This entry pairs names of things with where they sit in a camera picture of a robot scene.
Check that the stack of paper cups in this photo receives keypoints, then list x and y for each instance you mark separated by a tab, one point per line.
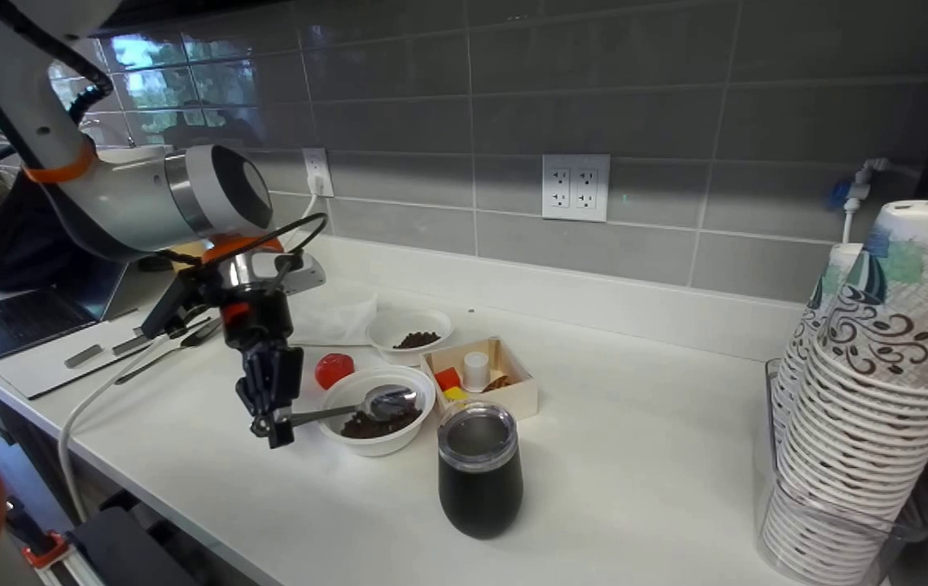
879	366

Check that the brown packet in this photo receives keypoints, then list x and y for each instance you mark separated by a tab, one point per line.
498	382

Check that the small white bottle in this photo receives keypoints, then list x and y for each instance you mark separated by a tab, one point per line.
475	370

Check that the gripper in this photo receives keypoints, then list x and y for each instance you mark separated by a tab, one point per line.
259	321

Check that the white wall socket with plug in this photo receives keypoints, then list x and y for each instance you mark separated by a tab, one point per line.
317	171

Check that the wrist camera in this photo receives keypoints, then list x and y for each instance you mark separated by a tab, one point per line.
175	305

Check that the large white bowl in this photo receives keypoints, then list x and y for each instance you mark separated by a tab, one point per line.
350	387

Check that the white double wall socket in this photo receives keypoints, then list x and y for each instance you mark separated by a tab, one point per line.
575	187

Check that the heap of brown beans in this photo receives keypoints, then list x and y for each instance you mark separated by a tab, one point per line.
417	339
374	426

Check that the white and blue water valve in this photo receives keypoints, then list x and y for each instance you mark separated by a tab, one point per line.
856	191

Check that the small wooden box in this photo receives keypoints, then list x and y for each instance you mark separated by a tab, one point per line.
517	395

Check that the orange block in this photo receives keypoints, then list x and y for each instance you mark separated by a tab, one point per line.
448	378

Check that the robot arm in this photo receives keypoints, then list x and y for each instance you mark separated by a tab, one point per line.
130	199

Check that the black bag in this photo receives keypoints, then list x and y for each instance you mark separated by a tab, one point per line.
16	244

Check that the silver spoon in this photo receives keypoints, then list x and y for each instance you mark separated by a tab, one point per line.
389	401

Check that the silver knife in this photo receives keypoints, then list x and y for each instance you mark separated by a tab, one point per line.
98	352

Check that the clear plastic bag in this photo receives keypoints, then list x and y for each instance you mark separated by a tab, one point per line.
334	313

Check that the open laptop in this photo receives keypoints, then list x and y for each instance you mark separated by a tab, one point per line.
16	321

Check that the red round lid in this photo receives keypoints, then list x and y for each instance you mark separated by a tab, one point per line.
334	370

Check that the black tumbler with clear lid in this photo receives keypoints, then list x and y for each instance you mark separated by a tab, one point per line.
480	480

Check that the clear plastic cup holder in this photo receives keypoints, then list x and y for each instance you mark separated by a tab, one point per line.
903	533

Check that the yellow block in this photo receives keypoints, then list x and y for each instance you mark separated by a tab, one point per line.
456	393

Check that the small white bowl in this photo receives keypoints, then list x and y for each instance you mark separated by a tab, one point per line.
399	321

